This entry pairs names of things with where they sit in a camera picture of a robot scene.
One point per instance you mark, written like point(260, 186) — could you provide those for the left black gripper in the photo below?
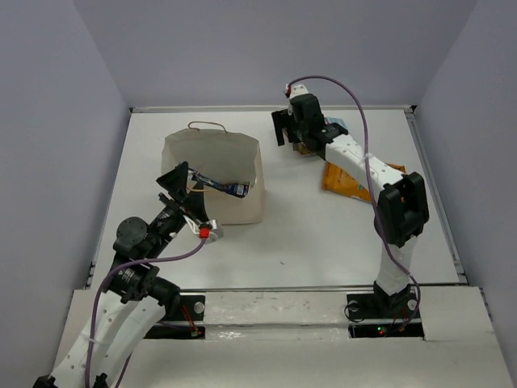
point(196, 204)

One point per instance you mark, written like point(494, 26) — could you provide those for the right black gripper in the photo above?
point(283, 120)

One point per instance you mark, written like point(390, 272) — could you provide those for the brown snack packet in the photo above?
point(313, 137)

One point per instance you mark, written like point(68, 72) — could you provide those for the beige paper bag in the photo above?
point(226, 157)

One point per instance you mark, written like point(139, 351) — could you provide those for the blue snack packet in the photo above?
point(239, 190)

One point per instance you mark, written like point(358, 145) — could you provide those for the orange snack packet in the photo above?
point(336, 180)

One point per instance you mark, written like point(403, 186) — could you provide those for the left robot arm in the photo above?
point(132, 298)

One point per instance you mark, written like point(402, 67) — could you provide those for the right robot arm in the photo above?
point(399, 202)

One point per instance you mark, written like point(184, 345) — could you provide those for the white front board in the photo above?
point(279, 338)

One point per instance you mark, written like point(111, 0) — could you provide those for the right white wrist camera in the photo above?
point(292, 91)

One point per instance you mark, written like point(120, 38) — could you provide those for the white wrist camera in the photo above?
point(209, 231)
point(292, 91)

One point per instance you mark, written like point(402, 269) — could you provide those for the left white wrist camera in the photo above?
point(209, 231)

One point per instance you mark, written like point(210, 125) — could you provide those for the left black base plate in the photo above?
point(182, 319)

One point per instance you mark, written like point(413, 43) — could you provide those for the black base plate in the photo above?
point(368, 321)
point(182, 319)

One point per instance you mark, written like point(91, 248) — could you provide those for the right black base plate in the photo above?
point(368, 321)

